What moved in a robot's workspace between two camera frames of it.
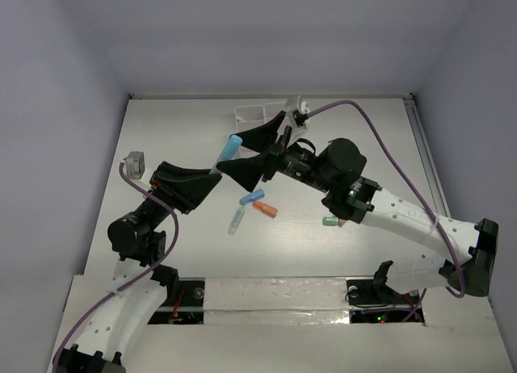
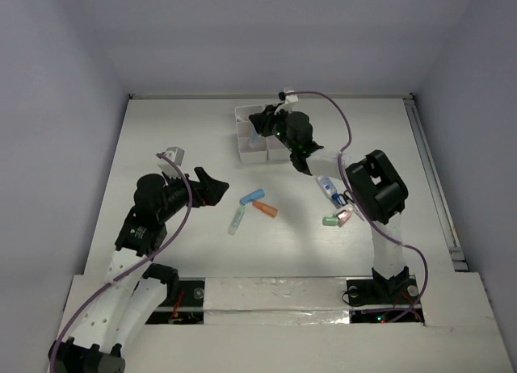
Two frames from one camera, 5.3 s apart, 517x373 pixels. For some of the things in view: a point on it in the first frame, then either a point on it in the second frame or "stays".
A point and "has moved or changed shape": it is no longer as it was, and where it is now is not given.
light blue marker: (229, 152) has moved or changed shape
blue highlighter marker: (251, 197) stays
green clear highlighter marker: (236, 220) stays
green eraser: (330, 220) stays
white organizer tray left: (247, 117) stays
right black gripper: (249, 170) → (263, 121)
